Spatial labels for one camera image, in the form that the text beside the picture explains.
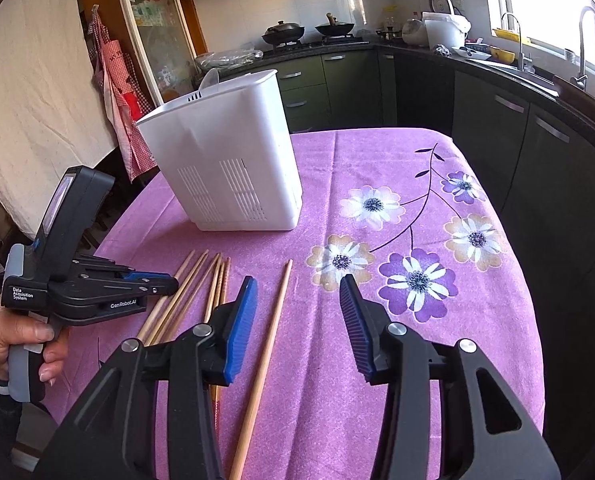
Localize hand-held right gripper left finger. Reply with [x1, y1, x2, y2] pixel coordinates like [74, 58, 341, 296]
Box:
[32, 275, 259, 480]

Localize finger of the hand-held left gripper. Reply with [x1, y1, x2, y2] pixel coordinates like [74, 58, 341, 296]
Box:
[52, 287, 151, 322]
[75, 255, 179, 297]

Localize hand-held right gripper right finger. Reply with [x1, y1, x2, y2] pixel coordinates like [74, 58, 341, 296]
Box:
[338, 275, 561, 480]

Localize wooden chopstick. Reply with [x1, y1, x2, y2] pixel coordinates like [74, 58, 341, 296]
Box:
[136, 249, 197, 343]
[148, 251, 210, 347]
[158, 255, 221, 346]
[205, 259, 225, 431]
[228, 259, 294, 480]
[218, 257, 231, 308]

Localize white plastic utensil holder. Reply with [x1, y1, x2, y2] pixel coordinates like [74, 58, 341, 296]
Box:
[135, 69, 304, 232]

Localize person's left hand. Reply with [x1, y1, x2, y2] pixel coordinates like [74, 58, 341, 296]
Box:
[0, 305, 69, 385]

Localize red checked apron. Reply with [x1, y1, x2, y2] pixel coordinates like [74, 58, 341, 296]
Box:
[86, 7, 157, 181]

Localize white cloth sheet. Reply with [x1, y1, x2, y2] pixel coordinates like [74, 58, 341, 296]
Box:
[0, 0, 123, 241]

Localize purple floral tablecloth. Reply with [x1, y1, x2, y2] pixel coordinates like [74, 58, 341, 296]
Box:
[42, 127, 545, 480]

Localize translucent plastic utensil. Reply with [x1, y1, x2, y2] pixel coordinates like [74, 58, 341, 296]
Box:
[198, 70, 223, 94]

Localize wooden framed glass door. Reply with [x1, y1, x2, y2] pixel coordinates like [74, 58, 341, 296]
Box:
[108, 0, 198, 111]

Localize clear plastic bag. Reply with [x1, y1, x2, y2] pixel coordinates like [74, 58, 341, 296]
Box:
[195, 49, 263, 72]

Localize dark lower cabinets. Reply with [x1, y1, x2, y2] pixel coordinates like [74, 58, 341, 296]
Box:
[377, 50, 595, 461]

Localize green lower cabinets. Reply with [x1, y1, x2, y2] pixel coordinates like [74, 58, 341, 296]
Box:
[265, 50, 395, 133]

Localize black wok with lid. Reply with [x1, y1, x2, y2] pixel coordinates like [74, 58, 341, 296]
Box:
[262, 21, 305, 46]

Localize gas stove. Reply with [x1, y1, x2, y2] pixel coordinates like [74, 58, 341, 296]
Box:
[262, 35, 373, 51]

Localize white dish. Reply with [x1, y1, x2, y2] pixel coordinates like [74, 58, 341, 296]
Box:
[452, 45, 492, 61]

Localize white rice cooker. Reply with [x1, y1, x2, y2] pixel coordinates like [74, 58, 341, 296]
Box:
[402, 0, 454, 47]

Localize black open wok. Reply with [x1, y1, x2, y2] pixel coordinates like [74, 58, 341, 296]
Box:
[315, 12, 355, 38]

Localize steel sink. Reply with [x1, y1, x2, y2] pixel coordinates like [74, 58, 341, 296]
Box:
[482, 57, 563, 93]

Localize white plastic bucket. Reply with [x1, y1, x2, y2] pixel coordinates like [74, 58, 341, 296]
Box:
[421, 11, 472, 51]

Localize wooden cutting board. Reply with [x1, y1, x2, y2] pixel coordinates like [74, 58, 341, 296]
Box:
[552, 75, 595, 126]

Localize small steel faucet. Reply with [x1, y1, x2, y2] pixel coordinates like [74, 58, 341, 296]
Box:
[501, 12, 534, 73]

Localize large steel faucet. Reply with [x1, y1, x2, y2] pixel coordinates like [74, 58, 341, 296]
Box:
[570, 6, 595, 92]

